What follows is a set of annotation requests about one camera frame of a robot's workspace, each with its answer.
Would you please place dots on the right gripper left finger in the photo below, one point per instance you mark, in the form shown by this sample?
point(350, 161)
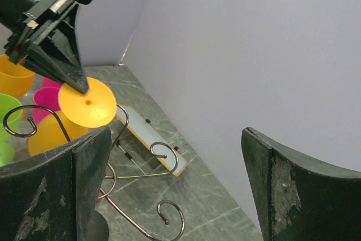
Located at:
point(52, 196)

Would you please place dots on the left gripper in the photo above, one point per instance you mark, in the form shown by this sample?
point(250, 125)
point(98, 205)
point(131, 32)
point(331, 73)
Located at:
point(44, 40)

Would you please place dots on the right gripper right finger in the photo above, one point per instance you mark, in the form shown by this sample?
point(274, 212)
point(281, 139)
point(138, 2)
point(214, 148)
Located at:
point(298, 197)

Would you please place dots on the pink wine glass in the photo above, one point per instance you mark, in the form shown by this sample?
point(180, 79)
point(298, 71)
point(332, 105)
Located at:
point(46, 82)
point(45, 97)

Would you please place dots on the orange wine glass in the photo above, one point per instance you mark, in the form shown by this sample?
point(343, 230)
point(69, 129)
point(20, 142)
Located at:
point(78, 113)
point(15, 79)

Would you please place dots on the wire wine glass rack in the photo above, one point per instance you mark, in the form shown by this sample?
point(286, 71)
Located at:
point(114, 176)

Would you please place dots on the pink wine glass front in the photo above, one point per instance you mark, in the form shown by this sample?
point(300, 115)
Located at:
point(46, 82)

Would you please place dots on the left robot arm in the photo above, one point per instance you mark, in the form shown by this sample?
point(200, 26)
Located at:
point(44, 39)

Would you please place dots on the yellow framed mirror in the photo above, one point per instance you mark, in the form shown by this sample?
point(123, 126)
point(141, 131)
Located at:
point(141, 128)

